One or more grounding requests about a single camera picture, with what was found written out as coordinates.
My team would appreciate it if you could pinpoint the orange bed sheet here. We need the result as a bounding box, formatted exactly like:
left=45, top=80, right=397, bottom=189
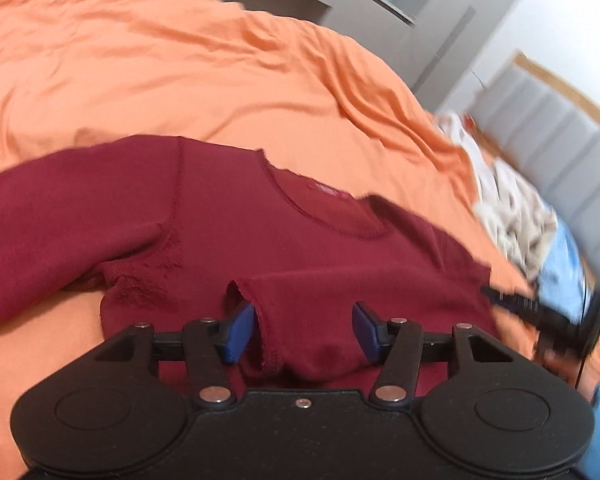
left=0, top=0, right=548, bottom=480

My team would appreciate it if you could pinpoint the beige garment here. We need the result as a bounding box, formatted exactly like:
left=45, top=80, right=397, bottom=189
left=434, top=110, right=560, bottom=282

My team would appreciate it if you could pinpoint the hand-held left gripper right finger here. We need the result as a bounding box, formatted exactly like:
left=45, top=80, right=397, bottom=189
left=352, top=301, right=516, bottom=406

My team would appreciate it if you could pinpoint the light blue cloth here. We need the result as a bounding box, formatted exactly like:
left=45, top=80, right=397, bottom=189
left=535, top=219, right=590, bottom=328

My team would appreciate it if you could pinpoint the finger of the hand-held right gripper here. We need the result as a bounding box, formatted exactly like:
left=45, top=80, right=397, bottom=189
left=480, top=285, right=548, bottom=322

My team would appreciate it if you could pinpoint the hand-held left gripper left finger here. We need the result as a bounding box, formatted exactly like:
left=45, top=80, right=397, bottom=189
left=94, top=302, right=256, bottom=407

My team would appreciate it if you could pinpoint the dark red sweater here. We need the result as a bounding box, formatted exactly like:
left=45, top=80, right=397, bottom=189
left=0, top=135, right=506, bottom=392

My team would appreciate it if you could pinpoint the white wardrobe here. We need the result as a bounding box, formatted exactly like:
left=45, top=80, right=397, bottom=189
left=405, top=0, right=600, bottom=126

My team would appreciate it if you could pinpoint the grey padded headboard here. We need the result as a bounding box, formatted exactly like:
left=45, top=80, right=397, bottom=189
left=467, top=50, right=600, bottom=243

